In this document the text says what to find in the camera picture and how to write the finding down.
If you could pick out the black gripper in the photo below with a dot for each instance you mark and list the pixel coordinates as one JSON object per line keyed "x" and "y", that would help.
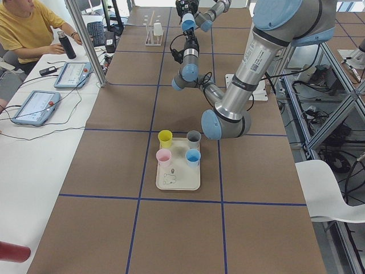
{"x": 181, "y": 8}
{"x": 189, "y": 43}

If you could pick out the grey plastic cup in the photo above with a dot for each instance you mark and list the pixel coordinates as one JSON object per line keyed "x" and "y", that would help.
{"x": 194, "y": 138}

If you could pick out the pink plastic cup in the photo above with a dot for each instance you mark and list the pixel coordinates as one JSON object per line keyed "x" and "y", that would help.
{"x": 163, "y": 157}

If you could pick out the cream plastic tray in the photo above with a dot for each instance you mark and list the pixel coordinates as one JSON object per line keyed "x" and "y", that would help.
{"x": 178, "y": 175}

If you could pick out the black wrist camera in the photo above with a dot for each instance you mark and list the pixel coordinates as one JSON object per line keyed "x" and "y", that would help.
{"x": 177, "y": 55}

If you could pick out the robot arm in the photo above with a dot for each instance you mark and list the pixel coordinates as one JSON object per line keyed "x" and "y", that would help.
{"x": 205, "y": 20}
{"x": 276, "y": 25}

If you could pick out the black keyboard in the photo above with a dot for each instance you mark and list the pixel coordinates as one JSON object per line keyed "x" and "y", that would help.
{"x": 96, "y": 32}

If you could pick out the upper teach pendant tablet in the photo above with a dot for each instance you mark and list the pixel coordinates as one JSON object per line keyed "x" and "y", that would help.
{"x": 73, "y": 75}

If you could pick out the light blue plastic cup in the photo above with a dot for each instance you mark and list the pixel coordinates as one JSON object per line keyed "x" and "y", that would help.
{"x": 188, "y": 22}

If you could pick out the white plastic cup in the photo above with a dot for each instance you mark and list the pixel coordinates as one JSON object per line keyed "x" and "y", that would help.
{"x": 157, "y": 29}

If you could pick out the aluminium frame post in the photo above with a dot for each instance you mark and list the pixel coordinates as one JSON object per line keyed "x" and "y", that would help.
{"x": 86, "y": 40}

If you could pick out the teach pendant tablet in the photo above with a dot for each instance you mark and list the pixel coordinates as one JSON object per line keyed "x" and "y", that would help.
{"x": 73, "y": 75}
{"x": 37, "y": 108}

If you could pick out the person in yellow shirt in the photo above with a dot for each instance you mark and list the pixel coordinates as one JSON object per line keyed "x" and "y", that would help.
{"x": 27, "y": 31}

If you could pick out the lower teach pendant tablet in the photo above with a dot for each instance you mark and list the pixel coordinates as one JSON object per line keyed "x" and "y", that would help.
{"x": 37, "y": 108}

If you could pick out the white chair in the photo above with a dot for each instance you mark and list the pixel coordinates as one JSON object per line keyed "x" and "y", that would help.
{"x": 323, "y": 196}

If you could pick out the white wire cup rack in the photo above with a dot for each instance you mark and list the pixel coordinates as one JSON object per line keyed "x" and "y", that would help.
{"x": 149, "y": 20}

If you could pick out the red cylinder bottle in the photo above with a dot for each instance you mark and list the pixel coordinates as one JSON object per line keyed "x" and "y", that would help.
{"x": 14, "y": 253}

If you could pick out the yellow plastic cup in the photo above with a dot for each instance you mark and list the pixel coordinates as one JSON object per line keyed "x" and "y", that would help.
{"x": 165, "y": 138}

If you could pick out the black water bottle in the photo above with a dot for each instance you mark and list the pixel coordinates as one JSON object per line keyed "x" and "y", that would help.
{"x": 64, "y": 41}

